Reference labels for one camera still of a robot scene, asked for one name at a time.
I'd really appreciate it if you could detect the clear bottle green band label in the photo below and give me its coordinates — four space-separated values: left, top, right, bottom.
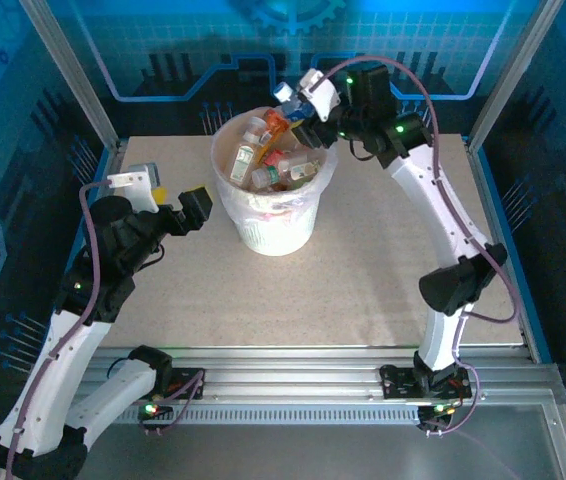
250 163 285 191

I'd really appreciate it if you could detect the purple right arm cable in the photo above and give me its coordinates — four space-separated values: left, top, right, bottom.
312 54 522 436

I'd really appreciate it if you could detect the aluminium frame post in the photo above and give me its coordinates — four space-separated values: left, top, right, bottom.
17 0 123 151
465 0 564 149

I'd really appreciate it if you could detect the small LED circuit board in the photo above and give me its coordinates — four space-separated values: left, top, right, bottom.
137 394 174 419
420 402 457 421

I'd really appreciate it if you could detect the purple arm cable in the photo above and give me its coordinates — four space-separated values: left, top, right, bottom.
312 54 522 436
5 179 209 480

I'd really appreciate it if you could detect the orange juice bottle yellow cap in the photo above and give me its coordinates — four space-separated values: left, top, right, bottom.
261 108 295 164

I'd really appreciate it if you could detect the white plastic bin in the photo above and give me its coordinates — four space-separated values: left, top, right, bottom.
211 107 338 257

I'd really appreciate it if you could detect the small blue label water bottle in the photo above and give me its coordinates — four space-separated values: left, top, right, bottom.
273 82 314 122

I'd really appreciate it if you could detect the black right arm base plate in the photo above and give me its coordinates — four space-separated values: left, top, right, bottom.
379 363 484 401

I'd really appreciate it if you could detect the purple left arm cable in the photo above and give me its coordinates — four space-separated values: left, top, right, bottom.
5 179 209 480

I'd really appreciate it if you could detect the slotted grey cable duct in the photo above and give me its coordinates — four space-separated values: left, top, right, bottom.
42 405 427 425

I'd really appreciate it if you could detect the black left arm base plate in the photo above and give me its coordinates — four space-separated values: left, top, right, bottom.
170 366 208 400

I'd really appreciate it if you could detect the aluminium front rail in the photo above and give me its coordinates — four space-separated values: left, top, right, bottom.
27 346 562 409

